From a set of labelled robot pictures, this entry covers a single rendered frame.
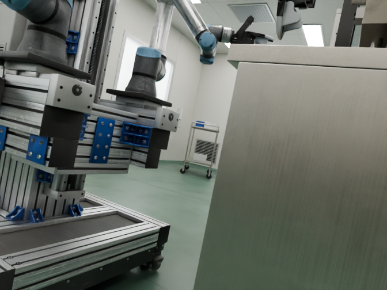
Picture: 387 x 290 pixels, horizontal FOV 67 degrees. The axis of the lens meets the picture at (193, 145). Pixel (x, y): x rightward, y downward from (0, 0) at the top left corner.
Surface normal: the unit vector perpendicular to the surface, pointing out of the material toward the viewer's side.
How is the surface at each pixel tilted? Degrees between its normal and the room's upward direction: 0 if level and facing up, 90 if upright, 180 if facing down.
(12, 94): 90
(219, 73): 90
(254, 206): 90
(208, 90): 90
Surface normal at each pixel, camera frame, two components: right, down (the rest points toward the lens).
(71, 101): 0.85, 0.18
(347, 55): -0.46, -0.07
